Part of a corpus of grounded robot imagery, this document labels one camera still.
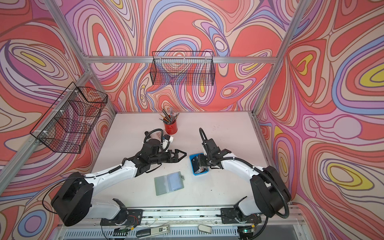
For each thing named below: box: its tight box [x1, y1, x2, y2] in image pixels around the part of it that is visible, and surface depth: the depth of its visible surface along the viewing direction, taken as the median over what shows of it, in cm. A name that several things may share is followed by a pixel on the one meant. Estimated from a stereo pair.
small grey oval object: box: [198, 224, 212, 234], surface depth 70 cm
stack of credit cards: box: [191, 156, 209, 174], surface depth 88 cm
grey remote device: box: [136, 224, 171, 239], surface depth 68 cm
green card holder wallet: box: [154, 171, 185, 196], surface depth 86 cm
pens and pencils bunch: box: [158, 107, 180, 125], surface depth 103 cm
